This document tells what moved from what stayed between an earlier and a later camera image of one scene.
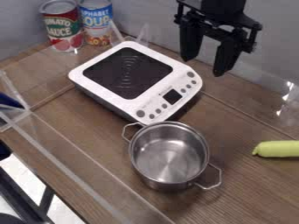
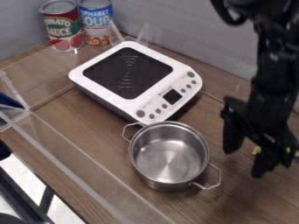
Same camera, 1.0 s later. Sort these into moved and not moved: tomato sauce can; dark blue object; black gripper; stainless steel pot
Moved: black gripper
Not moved: tomato sauce can; dark blue object; stainless steel pot
